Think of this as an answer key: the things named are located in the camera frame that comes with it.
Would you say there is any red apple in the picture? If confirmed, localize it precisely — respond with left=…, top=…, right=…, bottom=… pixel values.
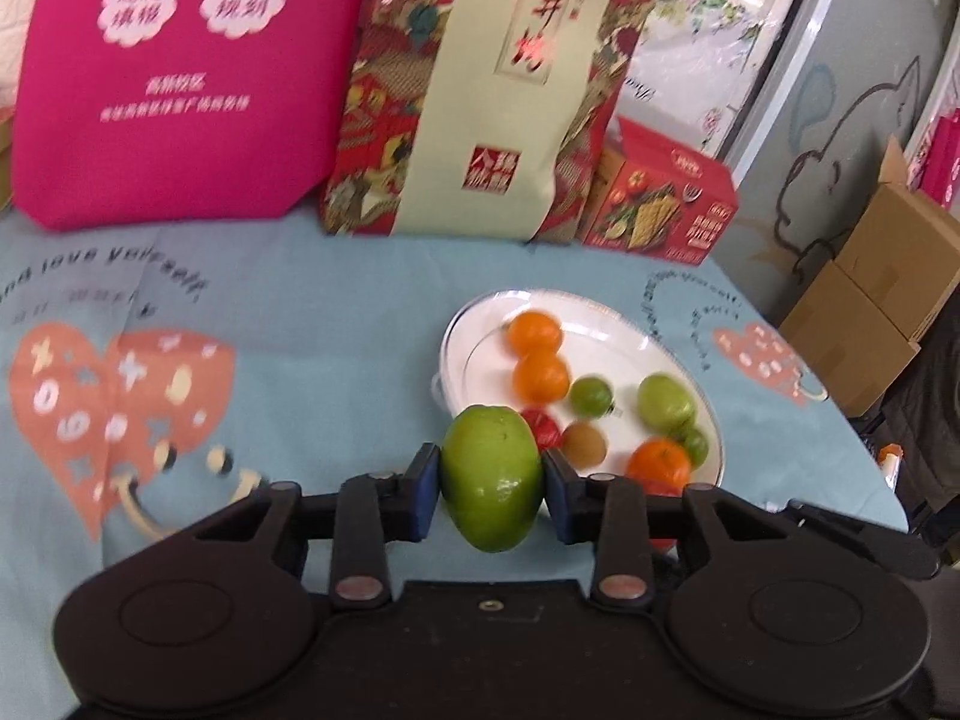
left=521, top=408, right=563, bottom=452

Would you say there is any large green guava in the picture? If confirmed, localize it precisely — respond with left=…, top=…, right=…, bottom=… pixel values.
left=439, top=405, right=542, bottom=553

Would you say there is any orange tangerine with stem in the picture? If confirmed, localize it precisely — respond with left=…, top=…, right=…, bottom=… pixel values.
left=511, top=349, right=571, bottom=406

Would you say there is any red pomegranate-like fruit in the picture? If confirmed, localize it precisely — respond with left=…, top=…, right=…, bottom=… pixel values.
left=643, top=483, right=682, bottom=554

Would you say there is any orange tangerine plate front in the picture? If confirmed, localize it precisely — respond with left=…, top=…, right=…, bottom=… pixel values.
left=625, top=437, right=692, bottom=496

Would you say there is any tan longan on plate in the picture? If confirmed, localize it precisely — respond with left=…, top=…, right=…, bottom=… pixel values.
left=560, top=421, right=607, bottom=472

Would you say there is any small green fruit plate edge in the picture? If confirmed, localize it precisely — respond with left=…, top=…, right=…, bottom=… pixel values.
left=672, top=424, right=711, bottom=470

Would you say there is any small dark green lime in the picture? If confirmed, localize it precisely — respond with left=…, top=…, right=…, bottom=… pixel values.
left=568, top=376, right=613, bottom=419

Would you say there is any light green plum fruit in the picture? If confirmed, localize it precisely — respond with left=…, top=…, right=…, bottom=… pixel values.
left=636, top=372, right=698, bottom=434

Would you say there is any white oval plate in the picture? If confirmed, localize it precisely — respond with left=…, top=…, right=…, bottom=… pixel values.
left=431, top=289, right=726, bottom=484

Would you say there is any orange tangerine on plate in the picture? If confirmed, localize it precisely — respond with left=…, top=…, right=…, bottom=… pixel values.
left=506, top=310, right=565, bottom=358

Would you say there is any lower cardboard box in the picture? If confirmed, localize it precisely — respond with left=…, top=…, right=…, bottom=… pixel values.
left=779, top=262, right=919, bottom=418

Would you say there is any cardboard box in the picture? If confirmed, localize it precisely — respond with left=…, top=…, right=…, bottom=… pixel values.
left=835, top=137, right=960, bottom=341
left=779, top=262, right=919, bottom=418

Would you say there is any light blue printed tablecloth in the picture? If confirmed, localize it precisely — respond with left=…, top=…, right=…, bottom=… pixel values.
left=2, top=211, right=907, bottom=718

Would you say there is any upper cardboard box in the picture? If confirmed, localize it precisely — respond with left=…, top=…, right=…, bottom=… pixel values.
left=835, top=137, right=960, bottom=341

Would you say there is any red cracker box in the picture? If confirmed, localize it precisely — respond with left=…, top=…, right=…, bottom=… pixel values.
left=578, top=117, right=739, bottom=265

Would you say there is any red patterned gift bag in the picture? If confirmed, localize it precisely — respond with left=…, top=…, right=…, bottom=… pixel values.
left=319, top=0, right=652, bottom=244

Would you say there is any magenta fabric bag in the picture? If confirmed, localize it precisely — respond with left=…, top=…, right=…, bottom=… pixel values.
left=11, top=0, right=361, bottom=231

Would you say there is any white framed window door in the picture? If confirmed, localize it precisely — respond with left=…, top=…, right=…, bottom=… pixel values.
left=615, top=0, right=794, bottom=158

